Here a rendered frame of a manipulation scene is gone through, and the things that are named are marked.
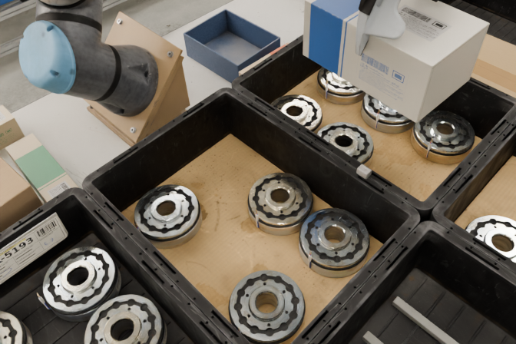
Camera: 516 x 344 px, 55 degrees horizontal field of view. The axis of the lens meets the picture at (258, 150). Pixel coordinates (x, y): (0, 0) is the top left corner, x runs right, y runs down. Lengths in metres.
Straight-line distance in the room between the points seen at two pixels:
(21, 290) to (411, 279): 0.57
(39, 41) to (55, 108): 0.36
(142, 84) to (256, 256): 0.44
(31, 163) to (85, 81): 0.23
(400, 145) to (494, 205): 0.18
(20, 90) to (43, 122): 1.34
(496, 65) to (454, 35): 0.45
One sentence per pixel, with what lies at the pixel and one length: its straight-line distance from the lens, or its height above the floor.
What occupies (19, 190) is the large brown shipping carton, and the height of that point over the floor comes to 0.90.
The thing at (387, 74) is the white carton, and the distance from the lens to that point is 0.64.
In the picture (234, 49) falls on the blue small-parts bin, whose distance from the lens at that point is 1.33.
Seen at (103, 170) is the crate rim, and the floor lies 0.93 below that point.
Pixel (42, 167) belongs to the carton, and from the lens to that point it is 1.06.
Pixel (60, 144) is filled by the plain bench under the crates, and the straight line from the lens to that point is 1.18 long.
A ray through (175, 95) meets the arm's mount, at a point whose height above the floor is 0.79.
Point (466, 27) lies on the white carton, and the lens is 0.67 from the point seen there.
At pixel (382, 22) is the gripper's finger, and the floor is 1.16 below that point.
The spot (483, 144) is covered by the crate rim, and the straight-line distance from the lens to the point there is 0.82.
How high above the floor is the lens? 1.49
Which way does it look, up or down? 48 degrees down
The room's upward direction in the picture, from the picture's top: 3 degrees counter-clockwise
